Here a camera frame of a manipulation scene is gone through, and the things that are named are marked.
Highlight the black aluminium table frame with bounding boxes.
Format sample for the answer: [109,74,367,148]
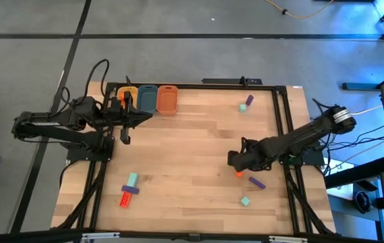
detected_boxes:
[51,82,336,243]

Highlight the yellow plastic bin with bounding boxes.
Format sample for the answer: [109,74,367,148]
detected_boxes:
[116,86,140,111]

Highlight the black power strip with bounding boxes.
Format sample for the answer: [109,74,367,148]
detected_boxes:
[201,76,263,86]

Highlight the orange plastic bin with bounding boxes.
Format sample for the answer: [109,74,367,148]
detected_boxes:
[156,84,180,116]

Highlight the blue plastic bin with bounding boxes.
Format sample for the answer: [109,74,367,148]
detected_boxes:
[136,84,159,114]

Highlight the blue desk leg bar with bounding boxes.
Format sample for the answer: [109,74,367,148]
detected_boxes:
[341,82,381,91]

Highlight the yellow floor cable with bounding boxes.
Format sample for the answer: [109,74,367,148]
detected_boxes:
[264,0,335,20]

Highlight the black headphones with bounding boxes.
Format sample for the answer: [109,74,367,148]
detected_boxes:
[353,190,374,215]

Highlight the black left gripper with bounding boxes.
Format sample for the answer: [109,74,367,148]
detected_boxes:
[105,90,154,145]

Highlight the long mint green block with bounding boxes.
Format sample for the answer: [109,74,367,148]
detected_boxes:
[126,172,140,188]

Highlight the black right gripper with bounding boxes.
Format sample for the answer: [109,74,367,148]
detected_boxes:
[227,136,270,173]

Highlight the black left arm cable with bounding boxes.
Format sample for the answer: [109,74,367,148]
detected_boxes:
[56,59,111,112]

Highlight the long orange studded block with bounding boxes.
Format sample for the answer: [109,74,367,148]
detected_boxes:
[119,191,133,209]

